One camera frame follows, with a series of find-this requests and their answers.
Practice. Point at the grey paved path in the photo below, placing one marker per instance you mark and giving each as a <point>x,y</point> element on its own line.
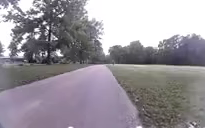
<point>80,100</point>

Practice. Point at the tall broad tree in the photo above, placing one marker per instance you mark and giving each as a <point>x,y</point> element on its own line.
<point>49,43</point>

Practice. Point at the robot's own part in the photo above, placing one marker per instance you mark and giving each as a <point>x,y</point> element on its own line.
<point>70,127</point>
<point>139,127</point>

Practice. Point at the green grass lawn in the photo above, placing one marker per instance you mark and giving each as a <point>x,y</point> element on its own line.
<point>26,74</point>
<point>170,86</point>

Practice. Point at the row of trees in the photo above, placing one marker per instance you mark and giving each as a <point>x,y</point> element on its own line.
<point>183,51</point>

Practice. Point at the low building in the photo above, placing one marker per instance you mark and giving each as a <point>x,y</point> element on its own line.
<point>10,60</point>

